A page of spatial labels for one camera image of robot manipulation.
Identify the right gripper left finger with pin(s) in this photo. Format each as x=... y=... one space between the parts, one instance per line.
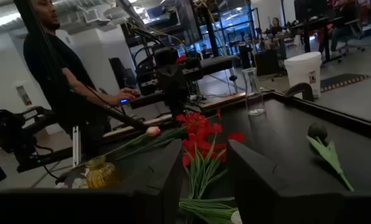
x=157 y=180

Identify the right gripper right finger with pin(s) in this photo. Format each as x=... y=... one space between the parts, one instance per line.
x=256 y=193

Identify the pink tulip with green stem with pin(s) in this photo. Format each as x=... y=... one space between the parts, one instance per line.
x=153 y=131

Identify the red flower bunch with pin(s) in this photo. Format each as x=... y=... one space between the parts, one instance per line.
x=200 y=146
x=194 y=119

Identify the pinkish white flower bunch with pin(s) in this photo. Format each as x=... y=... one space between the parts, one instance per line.
x=79 y=183

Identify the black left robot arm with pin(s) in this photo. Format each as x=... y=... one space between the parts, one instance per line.
x=172 y=77

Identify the amber ribbed glass vase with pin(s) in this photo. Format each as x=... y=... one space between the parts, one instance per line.
x=99 y=174

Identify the clear glass vase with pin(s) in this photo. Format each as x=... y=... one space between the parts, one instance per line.
x=253 y=102

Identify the computer mouse with blue light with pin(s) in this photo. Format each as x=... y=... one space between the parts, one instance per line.
x=125 y=101

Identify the dark tulip with green stem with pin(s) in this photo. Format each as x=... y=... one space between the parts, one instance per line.
x=317 y=130

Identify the black table clamp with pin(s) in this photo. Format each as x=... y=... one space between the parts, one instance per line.
x=300 y=87

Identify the white plastic bucket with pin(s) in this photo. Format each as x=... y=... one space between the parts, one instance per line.
x=301 y=71

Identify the black desk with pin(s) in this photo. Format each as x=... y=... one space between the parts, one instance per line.
x=219 y=63

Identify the black floor mat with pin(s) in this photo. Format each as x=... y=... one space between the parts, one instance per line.
x=340 y=81

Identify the person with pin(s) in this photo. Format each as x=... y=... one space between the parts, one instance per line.
x=54 y=68
x=276 y=29

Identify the black office chair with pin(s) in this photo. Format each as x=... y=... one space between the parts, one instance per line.
x=353 y=29

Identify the silver metal bracket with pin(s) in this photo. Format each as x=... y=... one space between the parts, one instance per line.
x=76 y=146

